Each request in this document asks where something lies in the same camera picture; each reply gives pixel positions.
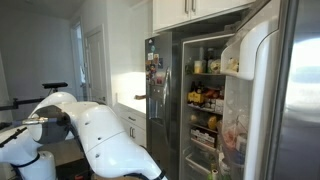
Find translucent door dairy compartment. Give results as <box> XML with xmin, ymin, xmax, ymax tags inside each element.
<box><xmin>219</xmin><ymin>39</ymin><xmax>242</xmax><ymax>78</ymax></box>

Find stainless freezer door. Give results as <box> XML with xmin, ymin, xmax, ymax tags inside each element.
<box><xmin>144</xmin><ymin>31</ymin><xmax>184</xmax><ymax>180</ymax></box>

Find refrigerator body with shelves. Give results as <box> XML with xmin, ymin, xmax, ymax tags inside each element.
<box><xmin>172</xmin><ymin>19</ymin><xmax>248</xmax><ymax>180</ymax></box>

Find red food pack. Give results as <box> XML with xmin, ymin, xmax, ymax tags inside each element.
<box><xmin>203</xmin><ymin>87</ymin><xmax>225</xmax><ymax>100</ymax></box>

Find white panel room door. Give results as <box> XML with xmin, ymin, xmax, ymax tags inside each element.
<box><xmin>84</xmin><ymin>24</ymin><xmax>109</xmax><ymax>105</ymax></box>

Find narrow white cabinet door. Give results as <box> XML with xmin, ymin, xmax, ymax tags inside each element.
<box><xmin>152</xmin><ymin>0</ymin><xmax>192</xmax><ymax>33</ymax></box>

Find open refrigerator door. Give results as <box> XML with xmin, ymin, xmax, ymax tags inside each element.
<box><xmin>218</xmin><ymin>0</ymin><xmax>320</xmax><ymax>180</ymax></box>

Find water ice dispenser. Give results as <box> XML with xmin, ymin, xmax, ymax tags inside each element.
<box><xmin>148</xmin><ymin>83</ymin><xmax>167</xmax><ymax>126</ymax></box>

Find colourful figure magnet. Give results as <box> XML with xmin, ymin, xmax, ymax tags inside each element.
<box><xmin>148</xmin><ymin>63</ymin><xmax>158</xmax><ymax>81</ymax></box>

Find yellow beer carton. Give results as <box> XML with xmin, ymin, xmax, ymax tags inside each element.
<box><xmin>187</xmin><ymin>91</ymin><xmax>205</xmax><ymax>105</ymax></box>

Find white base cabinet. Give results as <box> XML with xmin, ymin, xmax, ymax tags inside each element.
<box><xmin>113</xmin><ymin>102</ymin><xmax>148</xmax><ymax>148</ymax></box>

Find yellow tub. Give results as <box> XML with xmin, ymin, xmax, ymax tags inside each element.
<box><xmin>193</xmin><ymin>59</ymin><xmax>205</xmax><ymax>75</ymax></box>

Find pale bagged food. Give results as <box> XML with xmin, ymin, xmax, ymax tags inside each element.
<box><xmin>208</xmin><ymin>58</ymin><xmax>222</xmax><ymax>75</ymax></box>

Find white food boxes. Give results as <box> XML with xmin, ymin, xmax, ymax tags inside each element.
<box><xmin>203</xmin><ymin>98</ymin><xmax>225</xmax><ymax>114</ymax></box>

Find dark jar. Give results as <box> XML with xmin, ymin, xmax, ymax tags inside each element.
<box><xmin>204</xmin><ymin>47</ymin><xmax>216</xmax><ymax>62</ymax></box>

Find yellow orange food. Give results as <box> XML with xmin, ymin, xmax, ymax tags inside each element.
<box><xmin>207</xmin><ymin>115</ymin><xmax>219</xmax><ymax>131</ymax></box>

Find printed cardboard carton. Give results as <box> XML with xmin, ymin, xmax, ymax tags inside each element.
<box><xmin>190</xmin><ymin>128</ymin><xmax>217</xmax><ymax>148</ymax></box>

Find pale butter block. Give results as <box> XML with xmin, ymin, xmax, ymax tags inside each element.
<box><xmin>226</xmin><ymin>57</ymin><xmax>240</xmax><ymax>73</ymax></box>

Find clear crisper drawer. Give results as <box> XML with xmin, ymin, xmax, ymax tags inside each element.
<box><xmin>184</xmin><ymin>146</ymin><xmax>218</xmax><ymax>178</ymax></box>

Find pink food bag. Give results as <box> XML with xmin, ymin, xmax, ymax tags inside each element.
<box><xmin>223</xmin><ymin>128</ymin><xmax>238</xmax><ymax>151</ymax></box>

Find black perforated robot table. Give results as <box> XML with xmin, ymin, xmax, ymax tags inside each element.
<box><xmin>55</xmin><ymin>158</ymin><xmax>93</xmax><ymax>180</ymax></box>

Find curved steel door handle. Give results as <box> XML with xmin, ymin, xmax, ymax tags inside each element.
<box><xmin>162</xmin><ymin>66</ymin><xmax>173</xmax><ymax>144</ymax></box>

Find black stereo camera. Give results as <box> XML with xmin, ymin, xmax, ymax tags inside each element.
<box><xmin>41</xmin><ymin>81</ymin><xmax>69</xmax><ymax>90</ymax></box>

